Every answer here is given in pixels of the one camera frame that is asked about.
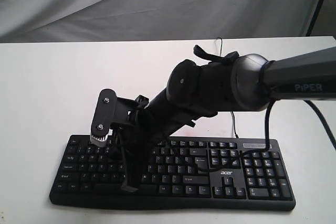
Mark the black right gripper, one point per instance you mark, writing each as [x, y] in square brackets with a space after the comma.
[132, 143]

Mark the black acer keyboard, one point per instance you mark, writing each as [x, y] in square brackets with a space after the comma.
[190, 173]

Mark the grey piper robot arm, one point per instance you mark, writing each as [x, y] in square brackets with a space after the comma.
[232, 83]

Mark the grey backdrop cloth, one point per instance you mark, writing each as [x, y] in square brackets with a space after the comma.
[135, 20]

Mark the black tripod stand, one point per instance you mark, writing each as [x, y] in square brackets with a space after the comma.
[314, 17]

